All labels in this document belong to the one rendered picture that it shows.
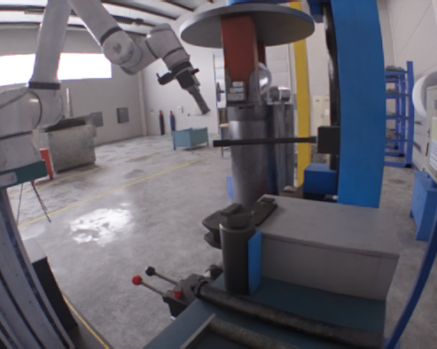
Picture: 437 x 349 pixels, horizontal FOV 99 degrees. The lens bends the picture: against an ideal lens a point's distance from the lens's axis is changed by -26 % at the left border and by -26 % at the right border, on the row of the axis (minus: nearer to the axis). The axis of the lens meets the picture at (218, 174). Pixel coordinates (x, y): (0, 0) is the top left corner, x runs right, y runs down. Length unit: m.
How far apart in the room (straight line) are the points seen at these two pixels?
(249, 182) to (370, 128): 0.52
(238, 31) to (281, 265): 0.72
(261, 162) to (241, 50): 0.44
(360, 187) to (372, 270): 0.42
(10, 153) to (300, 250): 0.92
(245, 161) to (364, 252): 0.64
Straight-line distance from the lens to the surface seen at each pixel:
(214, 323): 0.51
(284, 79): 12.17
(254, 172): 1.03
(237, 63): 0.87
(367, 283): 0.60
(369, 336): 0.50
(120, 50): 0.76
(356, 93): 0.89
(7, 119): 0.97
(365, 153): 0.90
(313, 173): 1.14
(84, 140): 8.90
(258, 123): 1.00
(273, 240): 0.58
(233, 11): 0.88
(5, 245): 1.27
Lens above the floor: 1.47
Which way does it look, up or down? 15 degrees down
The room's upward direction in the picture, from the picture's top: 4 degrees counter-clockwise
